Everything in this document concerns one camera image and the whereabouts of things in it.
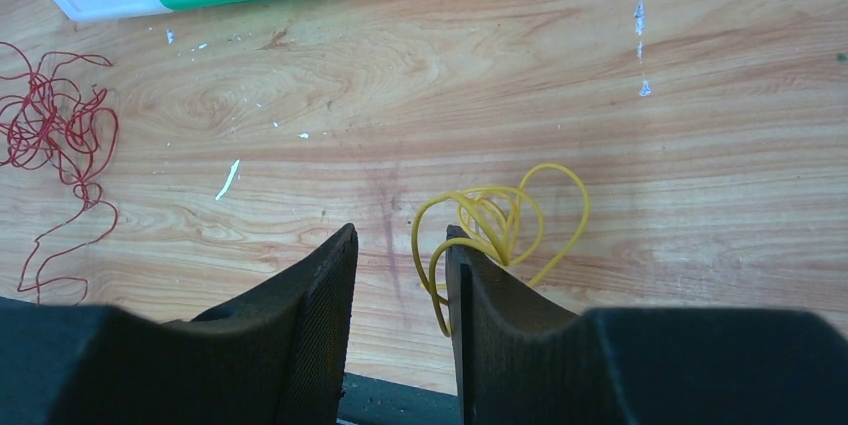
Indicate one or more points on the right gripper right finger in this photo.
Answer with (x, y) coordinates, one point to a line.
(522, 359)

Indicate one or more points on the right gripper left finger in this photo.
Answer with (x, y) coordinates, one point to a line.
(274, 354)

